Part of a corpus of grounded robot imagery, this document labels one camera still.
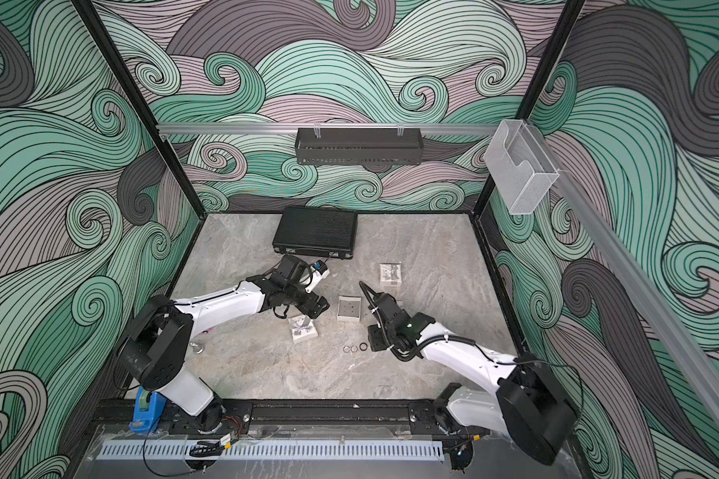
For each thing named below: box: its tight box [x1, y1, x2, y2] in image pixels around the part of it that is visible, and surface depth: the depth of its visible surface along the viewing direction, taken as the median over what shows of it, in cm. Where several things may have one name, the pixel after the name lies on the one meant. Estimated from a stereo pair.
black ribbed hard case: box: [271, 205, 359, 260], surface depth 110 cm
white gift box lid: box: [379, 262, 403, 287], surface depth 100 cm
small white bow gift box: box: [287, 315, 319, 344], surface depth 87 cm
